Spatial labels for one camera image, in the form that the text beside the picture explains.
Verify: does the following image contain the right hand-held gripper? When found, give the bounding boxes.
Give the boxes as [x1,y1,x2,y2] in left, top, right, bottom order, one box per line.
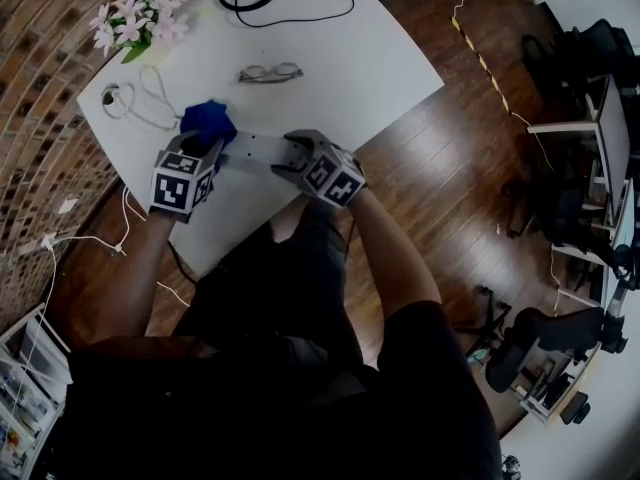
[269,128,369,211]

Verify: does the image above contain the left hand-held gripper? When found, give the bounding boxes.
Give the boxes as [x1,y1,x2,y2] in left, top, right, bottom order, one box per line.
[148,129,226,225]

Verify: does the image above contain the blue cloth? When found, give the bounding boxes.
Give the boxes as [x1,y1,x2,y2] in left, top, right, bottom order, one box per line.
[178,98,239,174]

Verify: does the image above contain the white power strip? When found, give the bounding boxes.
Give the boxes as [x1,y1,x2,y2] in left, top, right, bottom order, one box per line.
[218,130,302,175]

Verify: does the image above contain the person's right forearm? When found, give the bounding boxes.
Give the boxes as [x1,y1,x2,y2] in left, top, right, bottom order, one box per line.
[347,188,444,317]

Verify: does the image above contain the person's left forearm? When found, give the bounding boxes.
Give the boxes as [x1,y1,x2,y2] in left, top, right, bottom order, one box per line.
[97,211,177,340]

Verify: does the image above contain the thin-framed eyeglasses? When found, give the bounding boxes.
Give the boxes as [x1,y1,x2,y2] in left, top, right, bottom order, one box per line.
[237,62,305,85]

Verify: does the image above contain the pink flowers in pot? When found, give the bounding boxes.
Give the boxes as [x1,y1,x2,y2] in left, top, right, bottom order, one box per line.
[88,0,190,65]

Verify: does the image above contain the yellow black striped tape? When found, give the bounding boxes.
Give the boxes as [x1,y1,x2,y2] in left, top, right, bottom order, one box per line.
[451,16,510,112]

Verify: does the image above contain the person's body in black clothing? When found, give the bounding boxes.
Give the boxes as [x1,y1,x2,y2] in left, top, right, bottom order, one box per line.
[49,200,504,480]

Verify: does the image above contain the white metal shelf rack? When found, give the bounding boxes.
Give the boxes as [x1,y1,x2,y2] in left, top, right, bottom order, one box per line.
[0,302,74,480]

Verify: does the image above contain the black office chair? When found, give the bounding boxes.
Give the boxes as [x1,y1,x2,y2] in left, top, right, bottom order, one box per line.
[484,306,629,394]
[521,17,636,97]

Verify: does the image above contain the white office desk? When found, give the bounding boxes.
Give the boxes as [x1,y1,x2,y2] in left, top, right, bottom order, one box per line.
[527,72,633,229]

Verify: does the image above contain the white power strip cable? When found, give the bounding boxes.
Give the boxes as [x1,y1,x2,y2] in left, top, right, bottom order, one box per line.
[101,65,184,132]

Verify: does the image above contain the white thin cable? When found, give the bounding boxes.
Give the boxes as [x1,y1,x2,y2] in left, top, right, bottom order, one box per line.
[19,247,57,369]

